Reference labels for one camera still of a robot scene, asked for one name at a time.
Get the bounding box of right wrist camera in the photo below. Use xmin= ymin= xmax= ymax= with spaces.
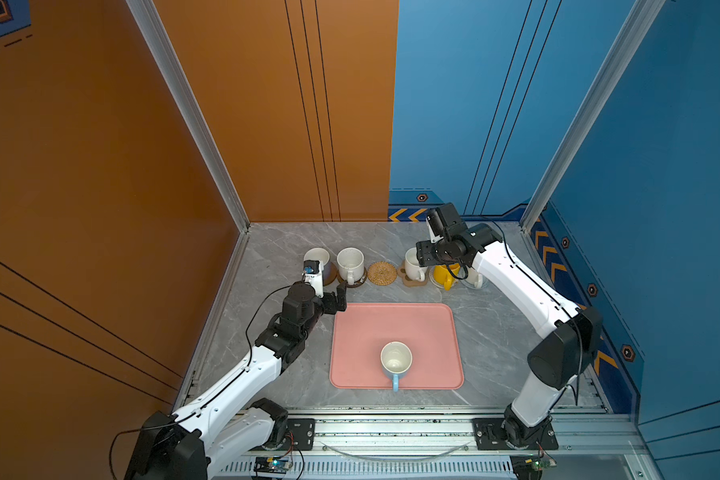
xmin=426 ymin=208 xmax=443 ymax=243

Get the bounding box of right circuit board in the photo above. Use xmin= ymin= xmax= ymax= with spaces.
xmin=510 ymin=456 xmax=557 ymax=480

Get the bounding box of cork paw print coaster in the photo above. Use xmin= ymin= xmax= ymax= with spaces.
xmin=397 ymin=264 xmax=427 ymax=288

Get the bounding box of woven rattan round coaster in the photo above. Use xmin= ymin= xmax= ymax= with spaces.
xmin=367 ymin=261 xmax=398 ymax=286

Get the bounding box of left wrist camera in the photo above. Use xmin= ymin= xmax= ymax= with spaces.
xmin=303 ymin=259 xmax=323 ymax=298

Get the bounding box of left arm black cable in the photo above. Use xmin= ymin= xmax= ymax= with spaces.
xmin=107 ymin=284 xmax=292 ymax=480

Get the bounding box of aluminium corner post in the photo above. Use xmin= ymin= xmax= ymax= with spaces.
xmin=519 ymin=0 xmax=665 ymax=233
xmin=126 ymin=0 xmax=250 ymax=233

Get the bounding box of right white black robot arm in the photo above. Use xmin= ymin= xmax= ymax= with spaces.
xmin=416 ymin=203 xmax=603 ymax=449

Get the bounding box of white mug red inside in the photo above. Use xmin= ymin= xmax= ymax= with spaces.
xmin=464 ymin=268 xmax=485 ymax=289

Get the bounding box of matte brown wooden coaster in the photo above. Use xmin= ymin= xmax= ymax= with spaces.
xmin=322 ymin=262 xmax=337 ymax=286

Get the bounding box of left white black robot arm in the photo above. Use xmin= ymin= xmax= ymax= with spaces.
xmin=124 ymin=281 xmax=347 ymax=479

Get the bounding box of purple mug white inside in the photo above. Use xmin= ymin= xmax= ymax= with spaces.
xmin=303 ymin=247 xmax=332 ymax=273

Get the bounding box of left aluminium corner post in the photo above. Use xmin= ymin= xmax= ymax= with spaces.
xmin=126 ymin=0 xmax=250 ymax=233

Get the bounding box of glossy dark wooden coaster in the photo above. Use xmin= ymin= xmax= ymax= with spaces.
xmin=337 ymin=270 xmax=368 ymax=288

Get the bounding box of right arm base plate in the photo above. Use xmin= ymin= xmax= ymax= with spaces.
xmin=472 ymin=417 xmax=559 ymax=451

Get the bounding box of white mug blue handle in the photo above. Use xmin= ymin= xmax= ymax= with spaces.
xmin=380 ymin=341 xmax=413 ymax=392

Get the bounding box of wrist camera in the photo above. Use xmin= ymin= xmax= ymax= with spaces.
xmin=426 ymin=208 xmax=443 ymax=243
xmin=303 ymin=259 xmax=323 ymax=298

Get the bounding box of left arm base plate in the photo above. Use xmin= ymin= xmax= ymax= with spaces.
xmin=254 ymin=418 xmax=316 ymax=452

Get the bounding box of right aluminium corner post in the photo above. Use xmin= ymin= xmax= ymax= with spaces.
xmin=519 ymin=0 xmax=665 ymax=233

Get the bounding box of yellow mug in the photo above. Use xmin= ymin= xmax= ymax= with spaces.
xmin=431 ymin=264 xmax=461 ymax=291

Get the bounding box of pink rectangular tray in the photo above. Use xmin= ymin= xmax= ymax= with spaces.
xmin=330 ymin=303 xmax=464 ymax=392

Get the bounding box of left green circuit board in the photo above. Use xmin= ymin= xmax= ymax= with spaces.
xmin=253 ymin=456 xmax=294 ymax=479

